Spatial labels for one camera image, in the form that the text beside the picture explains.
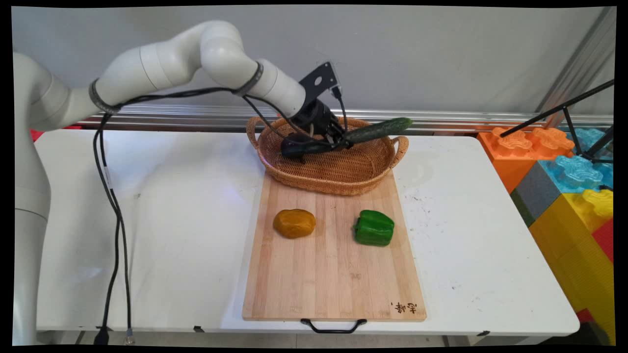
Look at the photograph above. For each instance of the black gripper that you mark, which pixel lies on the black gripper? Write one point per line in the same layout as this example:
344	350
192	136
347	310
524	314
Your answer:
316	120

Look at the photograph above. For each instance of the long dark green cucumber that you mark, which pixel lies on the long dark green cucumber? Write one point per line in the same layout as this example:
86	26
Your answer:
378	130

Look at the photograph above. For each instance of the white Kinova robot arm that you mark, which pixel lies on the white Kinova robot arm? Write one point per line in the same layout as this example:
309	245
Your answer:
167	61

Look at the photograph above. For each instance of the woven wicker basket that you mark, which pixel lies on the woven wicker basket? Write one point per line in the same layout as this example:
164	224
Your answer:
343	174

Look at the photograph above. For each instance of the green bell pepper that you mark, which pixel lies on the green bell pepper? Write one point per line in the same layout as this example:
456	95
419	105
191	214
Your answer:
374	228

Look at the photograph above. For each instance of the orange brown potato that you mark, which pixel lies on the orange brown potato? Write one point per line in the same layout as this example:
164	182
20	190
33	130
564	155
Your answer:
294	223

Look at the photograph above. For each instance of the bamboo cutting board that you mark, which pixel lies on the bamboo cutting board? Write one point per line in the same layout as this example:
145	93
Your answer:
333	255

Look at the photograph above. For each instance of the orange giant toy block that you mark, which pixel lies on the orange giant toy block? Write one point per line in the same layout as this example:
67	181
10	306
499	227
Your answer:
510	157

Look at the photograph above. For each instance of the grey giant toy block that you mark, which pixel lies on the grey giant toy block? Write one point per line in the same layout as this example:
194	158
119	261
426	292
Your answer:
537	193

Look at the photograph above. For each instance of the black tripod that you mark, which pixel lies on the black tripod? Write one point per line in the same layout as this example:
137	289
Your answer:
574	103

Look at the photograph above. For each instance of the blue giant toy block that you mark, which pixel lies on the blue giant toy block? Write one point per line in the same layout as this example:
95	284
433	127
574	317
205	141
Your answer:
576	174

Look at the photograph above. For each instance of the yellow giant toy block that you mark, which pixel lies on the yellow giant toy block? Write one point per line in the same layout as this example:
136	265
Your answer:
574	245

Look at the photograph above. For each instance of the red giant toy block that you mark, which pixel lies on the red giant toy block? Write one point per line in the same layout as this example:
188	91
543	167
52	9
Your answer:
604	240

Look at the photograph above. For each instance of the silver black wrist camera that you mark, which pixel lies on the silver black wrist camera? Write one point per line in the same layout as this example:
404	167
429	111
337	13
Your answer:
319	81

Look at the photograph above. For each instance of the aluminium wall rail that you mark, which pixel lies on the aluminium wall rail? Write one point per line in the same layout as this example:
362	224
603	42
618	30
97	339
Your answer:
441	120

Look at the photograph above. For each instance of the aluminium corner post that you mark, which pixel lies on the aluminium corner post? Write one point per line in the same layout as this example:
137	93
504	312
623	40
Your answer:
579	63

